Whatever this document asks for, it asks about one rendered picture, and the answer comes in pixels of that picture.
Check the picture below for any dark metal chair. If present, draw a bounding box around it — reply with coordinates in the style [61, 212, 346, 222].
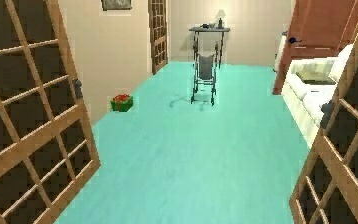
[190, 40, 220, 107]

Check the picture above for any green box with red top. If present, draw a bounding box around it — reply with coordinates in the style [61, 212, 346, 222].
[110, 93, 134, 113]

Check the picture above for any wooden glazed lattice door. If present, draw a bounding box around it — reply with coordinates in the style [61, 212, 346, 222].
[148, 0, 169, 75]
[0, 0, 102, 224]
[289, 3, 358, 224]

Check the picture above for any dark grey side table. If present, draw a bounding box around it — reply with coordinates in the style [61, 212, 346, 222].
[188, 26, 231, 70]

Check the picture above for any white shade table lamp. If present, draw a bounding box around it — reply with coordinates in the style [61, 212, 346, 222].
[215, 9, 227, 29]

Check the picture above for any white sofa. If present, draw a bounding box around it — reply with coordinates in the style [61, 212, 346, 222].
[281, 56, 342, 150]

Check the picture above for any dark cushion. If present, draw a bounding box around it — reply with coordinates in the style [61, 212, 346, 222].
[319, 99, 335, 130]

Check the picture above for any reddish brown room door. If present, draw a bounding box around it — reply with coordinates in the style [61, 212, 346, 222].
[272, 0, 358, 96]

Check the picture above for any white pillow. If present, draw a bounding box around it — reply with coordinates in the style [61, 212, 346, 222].
[328, 43, 355, 83]

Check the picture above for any dark door handle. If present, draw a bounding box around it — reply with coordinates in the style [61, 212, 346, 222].
[72, 78, 84, 100]

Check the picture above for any framed wall picture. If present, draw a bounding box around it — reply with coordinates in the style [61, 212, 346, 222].
[101, 0, 133, 12]

